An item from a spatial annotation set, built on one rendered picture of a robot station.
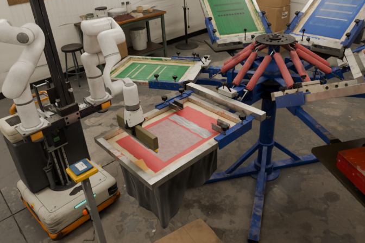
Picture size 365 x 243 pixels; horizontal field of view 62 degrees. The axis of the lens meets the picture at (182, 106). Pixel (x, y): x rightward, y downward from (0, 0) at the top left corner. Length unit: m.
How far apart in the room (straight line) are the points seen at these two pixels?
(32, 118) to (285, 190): 2.14
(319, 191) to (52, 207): 2.22
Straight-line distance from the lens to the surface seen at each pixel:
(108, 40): 1.63
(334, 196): 3.04
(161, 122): 2.04
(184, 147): 1.80
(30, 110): 1.86
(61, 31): 5.50
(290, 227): 2.69
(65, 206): 2.62
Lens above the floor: 2.03
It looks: 29 degrees down
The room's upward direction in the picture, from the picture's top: 4 degrees counter-clockwise
